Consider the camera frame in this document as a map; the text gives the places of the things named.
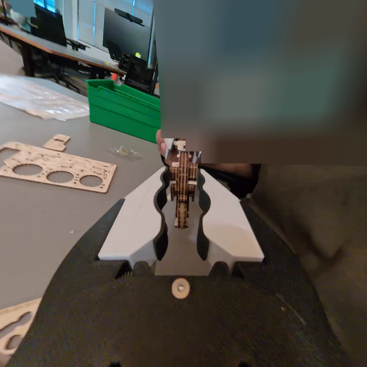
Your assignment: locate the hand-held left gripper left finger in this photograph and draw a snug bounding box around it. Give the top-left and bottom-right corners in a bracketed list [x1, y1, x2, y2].
[98, 166, 170, 266]

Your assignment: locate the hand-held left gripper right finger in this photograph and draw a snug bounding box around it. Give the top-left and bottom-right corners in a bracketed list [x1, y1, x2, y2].
[197, 169, 265, 269]

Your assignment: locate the wooden motorcycle model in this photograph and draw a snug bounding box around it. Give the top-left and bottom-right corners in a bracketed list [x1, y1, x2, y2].
[165, 138, 201, 230]

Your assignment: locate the person's right forearm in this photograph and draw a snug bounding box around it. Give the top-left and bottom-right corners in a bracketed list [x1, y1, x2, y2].
[201, 163, 261, 198]

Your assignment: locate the grey desk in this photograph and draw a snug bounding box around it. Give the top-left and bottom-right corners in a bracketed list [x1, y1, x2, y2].
[0, 75, 241, 310]

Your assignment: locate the long brown-edged office desk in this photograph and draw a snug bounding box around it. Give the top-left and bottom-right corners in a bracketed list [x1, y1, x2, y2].
[0, 23, 127, 76]

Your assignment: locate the person's right hand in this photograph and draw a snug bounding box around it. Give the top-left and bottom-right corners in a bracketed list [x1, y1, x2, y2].
[156, 129, 170, 166]

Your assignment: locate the small clear plastic bag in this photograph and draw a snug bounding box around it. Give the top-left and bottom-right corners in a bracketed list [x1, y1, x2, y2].
[107, 145, 141, 159]

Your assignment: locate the wooden sheet with round holes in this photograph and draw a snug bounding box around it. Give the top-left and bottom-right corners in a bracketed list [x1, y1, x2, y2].
[0, 141, 117, 193]

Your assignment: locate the green plastic bin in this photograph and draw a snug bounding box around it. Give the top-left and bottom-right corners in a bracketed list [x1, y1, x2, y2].
[85, 79, 162, 144]

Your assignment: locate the black high-back office chair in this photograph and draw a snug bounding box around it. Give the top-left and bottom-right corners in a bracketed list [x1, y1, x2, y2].
[125, 54, 157, 95]
[30, 6, 68, 46]

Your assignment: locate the person in olive shirt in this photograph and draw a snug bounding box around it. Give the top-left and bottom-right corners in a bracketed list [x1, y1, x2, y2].
[252, 165, 367, 367]

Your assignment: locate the small wooden panel piece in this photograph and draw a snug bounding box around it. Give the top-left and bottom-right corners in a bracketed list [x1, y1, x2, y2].
[43, 134, 71, 152]

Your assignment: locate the black computer monitor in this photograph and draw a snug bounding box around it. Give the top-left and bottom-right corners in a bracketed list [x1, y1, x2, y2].
[103, 8, 152, 62]

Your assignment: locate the wooden sheet with spoked wheels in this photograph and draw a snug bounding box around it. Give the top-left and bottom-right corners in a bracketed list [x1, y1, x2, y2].
[0, 298, 43, 357]

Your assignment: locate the shiny plastic document sleeve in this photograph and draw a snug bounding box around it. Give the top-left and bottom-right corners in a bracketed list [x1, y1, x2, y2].
[0, 74, 90, 121]

